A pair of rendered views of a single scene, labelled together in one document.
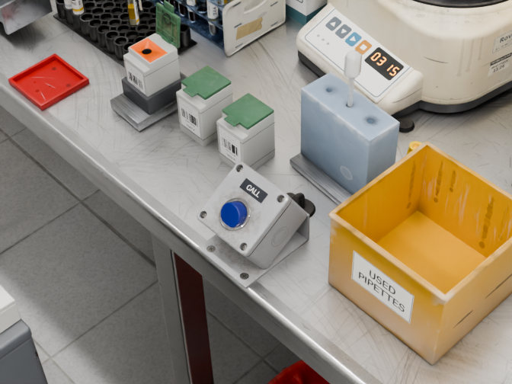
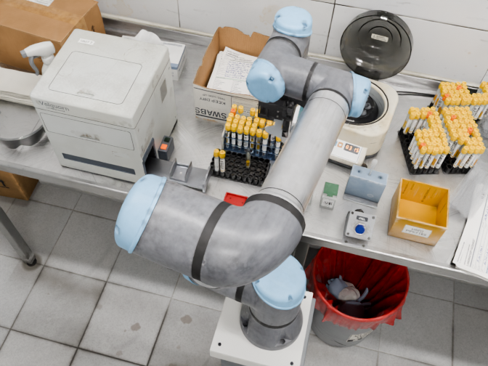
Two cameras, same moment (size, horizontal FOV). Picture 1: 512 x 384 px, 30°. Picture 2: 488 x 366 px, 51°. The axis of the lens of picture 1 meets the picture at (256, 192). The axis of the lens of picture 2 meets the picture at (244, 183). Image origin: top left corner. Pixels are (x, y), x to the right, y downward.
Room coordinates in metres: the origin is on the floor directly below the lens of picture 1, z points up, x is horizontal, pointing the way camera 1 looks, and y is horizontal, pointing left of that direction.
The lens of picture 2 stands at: (0.23, 0.67, 2.11)
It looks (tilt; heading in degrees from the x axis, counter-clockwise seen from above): 55 degrees down; 324
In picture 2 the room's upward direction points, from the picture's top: 3 degrees clockwise
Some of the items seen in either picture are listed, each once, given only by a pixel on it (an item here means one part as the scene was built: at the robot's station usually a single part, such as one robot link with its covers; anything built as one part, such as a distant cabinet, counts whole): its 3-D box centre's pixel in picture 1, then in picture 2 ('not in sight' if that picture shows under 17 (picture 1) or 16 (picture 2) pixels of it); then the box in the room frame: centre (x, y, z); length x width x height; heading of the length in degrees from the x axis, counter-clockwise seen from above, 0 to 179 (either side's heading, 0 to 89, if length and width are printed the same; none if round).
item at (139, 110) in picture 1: (155, 91); not in sight; (0.83, 0.11, 0.89); 0.09 x 0.05 x 0.04; 130
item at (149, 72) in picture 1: (152, 72); not in sight; (0.83, 0.11, 0.92); 0.05 x 0.04 x 0.06; 130
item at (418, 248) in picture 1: (429, 251); (417, 212); (0.56, -0.16, 0.93); 0.13 x 0.13 x 0.10; 41
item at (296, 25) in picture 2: not in sight; (290, 38); (0.84, 0.13, 1.44); 0.09 x 0.08 x 0.11; 123
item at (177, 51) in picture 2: not in sight; (149, 50); (1.52, 0.17, 0.94); 0.22 x 0.12 x 0.13; 46
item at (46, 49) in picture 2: not in sight; (50, 75); (1.51, 0.50, 1.00); 0.09 x 0.08 x 0.24; 132
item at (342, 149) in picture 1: (347, 142); (365, 184); (0.70, -0.10, 0.92); 0.10 x 0.07 x 0.10; 37
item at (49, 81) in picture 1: (49, 81); (234, 204); (0.87, 0.24, 0.88); 0.07 x 0.07 x 0.01; 42
